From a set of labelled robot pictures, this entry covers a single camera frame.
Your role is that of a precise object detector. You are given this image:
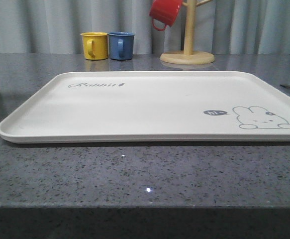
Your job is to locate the yellow enamel mug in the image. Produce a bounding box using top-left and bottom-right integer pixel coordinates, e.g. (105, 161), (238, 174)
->
(81, 32), (108, 60)

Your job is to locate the red enamel mug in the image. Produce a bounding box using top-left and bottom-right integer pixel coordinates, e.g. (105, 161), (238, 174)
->
(149, 0), (183, 31)

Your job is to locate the cream rabbit serving tray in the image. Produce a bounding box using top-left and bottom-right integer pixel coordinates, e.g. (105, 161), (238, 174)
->
(0, 71), (290, 143)

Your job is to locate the wooden mug tree stand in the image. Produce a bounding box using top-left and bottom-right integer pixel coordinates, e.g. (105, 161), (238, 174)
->
(160, 0), (215, 65)

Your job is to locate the grey curtain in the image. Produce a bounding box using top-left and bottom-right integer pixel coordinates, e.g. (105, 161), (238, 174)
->
(0, 0), (290, 54)

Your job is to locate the blue enamel mug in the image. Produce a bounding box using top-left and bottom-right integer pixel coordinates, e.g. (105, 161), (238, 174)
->
(108, 32), (135, 60)

